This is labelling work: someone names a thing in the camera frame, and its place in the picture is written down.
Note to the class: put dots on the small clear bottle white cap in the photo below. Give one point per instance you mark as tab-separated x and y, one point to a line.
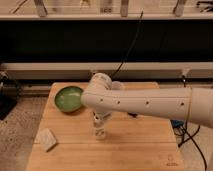
98	124

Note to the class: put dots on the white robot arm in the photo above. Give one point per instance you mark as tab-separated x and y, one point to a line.
192	104

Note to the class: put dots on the translucent plastic cup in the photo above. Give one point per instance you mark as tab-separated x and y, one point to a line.
117	85

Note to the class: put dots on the black smartphone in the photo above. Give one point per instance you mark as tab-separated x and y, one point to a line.
133	115

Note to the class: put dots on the green ceramic bowl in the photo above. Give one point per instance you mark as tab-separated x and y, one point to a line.
68	99

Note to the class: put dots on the blue connector plug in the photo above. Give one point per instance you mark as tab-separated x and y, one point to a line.
176	123

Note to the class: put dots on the white sponge block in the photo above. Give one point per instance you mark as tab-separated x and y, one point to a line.
47	139

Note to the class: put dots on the black equipment at left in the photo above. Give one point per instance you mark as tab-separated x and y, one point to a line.
7	103

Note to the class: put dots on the white wall rail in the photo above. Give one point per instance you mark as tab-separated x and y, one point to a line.
129	70

